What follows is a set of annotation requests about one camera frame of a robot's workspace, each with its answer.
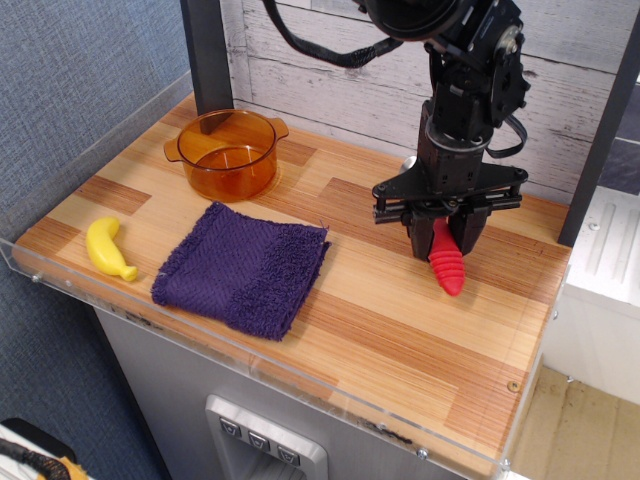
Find clear acrylic table guard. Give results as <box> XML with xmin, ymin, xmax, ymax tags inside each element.
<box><xmin>1</xmin><ymin>82</ymin><xmax>569</xmax><ymax>479</ymax></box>

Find black braided cable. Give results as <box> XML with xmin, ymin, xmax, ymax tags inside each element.
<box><xmin>262</xmin><ymin>0</ymin><xmax>404</xmax><ymax>69</ymax></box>

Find grey cabinet with button panel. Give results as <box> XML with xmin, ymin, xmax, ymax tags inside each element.
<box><xmin>97</xmin><ymin>310</ymin><xmax>456</xmax><ymax>479</ymax></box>

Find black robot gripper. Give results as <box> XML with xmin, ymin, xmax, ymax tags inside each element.
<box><xmin>373</xmin><ymin>100</ymin><xmax>528</xmax><ymax>260</ymax></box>

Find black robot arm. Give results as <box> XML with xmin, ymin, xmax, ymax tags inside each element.
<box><xmin>360</xmin><ymin>1</ymin><xmax>530</xmax><ymax>260</ymax></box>

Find dark grey post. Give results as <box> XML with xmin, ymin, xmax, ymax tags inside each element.
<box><xmin>180</xmin><ymin>0</ymin><xmax>234</xmax><ymax>115</ymax></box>
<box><xmin>558</xmin><ymin>14</ymin><xmax>639</xmax><ymax>247</ymax></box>

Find red handled metal spoon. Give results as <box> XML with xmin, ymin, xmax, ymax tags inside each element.
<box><xmin>399</xmin><ymin>155</ymin><xmax>467</xmax><ymax>298</ymax></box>

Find black yellow object bottom left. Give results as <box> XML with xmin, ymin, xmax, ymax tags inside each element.
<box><xmin>1</xmin><ymin>418</ymin><xmax>90</xmax><ymax>479</ymax></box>

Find purple folded towel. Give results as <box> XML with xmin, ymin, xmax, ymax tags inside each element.
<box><xmin>151</xmin><ymin>202</ymin><xmax>330</xmax><ymax>341</ymax></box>

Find dark grey left post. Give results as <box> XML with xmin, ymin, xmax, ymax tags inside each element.
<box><xmin>180</xmin><ymin>0</ymin><xmax>234</xmax><ymax>115</ymax></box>

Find amber glass pot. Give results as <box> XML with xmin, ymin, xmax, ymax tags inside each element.
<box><xmin>164</xmin><ymin>109</ymin><xmax>289</xmax><ymax>202</ymax></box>

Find yellow toy banana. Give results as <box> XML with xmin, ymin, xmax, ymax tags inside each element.
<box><xmin>85</xmin><ymin>216</ymin><xmax>138</xmax><ymax>282</ymax></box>

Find dark grey right post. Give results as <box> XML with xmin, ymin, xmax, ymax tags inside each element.
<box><xmin>558</xmin><ymin>14</ymin><xmax>639</xmax><ymax>247</ymax></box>

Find white ribbed side platform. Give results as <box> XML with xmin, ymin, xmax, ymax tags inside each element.
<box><xmin>542</xmin><ymin>187</ymin><xmax>639</xmax><ymax>404</ymax></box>

